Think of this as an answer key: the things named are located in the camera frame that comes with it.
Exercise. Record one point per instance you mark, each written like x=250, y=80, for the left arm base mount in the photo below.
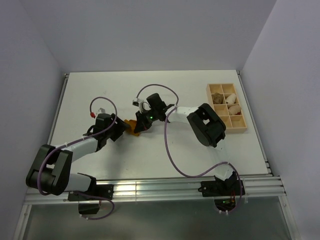
x=90, y=201

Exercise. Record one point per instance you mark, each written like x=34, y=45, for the aluminium frame rail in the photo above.
x=175, y=189

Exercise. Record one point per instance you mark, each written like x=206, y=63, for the upper rolled cream sock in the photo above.
x=231, y=99

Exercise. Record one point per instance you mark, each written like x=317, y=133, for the lower rolled cream sock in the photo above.
x=234, y=110

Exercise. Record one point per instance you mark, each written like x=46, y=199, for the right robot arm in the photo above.
x=207, y=126

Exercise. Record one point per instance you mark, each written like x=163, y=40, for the mustard striped sock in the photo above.
x=132, y=124

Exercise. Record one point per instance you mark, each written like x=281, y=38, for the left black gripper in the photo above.
x=120, y=126

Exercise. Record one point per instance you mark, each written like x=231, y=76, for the wooden compartment box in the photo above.
x=235, y=124

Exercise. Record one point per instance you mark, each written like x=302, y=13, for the rolled cream sock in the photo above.
x=234, y=110
x=231, y=99

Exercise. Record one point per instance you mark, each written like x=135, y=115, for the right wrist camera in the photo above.
x=140, y=104

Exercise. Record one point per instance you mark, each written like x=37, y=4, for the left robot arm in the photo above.
x=50, y=172

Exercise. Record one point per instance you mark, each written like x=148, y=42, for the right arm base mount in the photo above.
x=219, y=188

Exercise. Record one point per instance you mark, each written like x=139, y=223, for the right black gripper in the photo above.
x=142, y=125

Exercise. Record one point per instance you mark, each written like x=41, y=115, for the brown sock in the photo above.
x=217, y=98

